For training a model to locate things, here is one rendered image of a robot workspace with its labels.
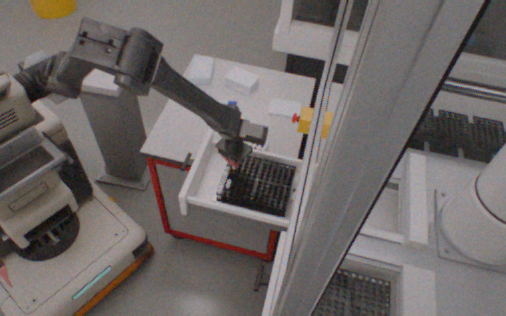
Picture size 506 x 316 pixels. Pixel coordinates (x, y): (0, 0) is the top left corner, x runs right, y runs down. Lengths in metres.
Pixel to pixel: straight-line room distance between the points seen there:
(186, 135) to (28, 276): 0.90
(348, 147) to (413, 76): 0.07
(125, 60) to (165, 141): 0.84
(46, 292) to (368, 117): 1.75
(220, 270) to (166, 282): 0.27
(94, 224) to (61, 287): 0.30
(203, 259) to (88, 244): 0.57
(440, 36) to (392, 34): 0.02
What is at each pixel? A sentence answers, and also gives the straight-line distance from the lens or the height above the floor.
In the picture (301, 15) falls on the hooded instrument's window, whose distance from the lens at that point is 1.81.
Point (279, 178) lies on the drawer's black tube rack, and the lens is 1.31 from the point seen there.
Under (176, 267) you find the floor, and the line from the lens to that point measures 2.11.
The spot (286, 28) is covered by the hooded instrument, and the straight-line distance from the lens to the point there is 1.83.
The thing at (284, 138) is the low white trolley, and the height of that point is 0.76.
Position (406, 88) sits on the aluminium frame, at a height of 1.80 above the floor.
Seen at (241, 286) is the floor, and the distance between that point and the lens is 2.06.
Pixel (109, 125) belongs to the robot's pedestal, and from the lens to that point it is 2.07.
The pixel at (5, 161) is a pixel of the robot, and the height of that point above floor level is 1.05.
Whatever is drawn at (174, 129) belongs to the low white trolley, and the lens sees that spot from 1.60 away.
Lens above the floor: 1.93
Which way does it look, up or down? 52 degrees down
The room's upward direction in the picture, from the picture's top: 5 degrees clockwise
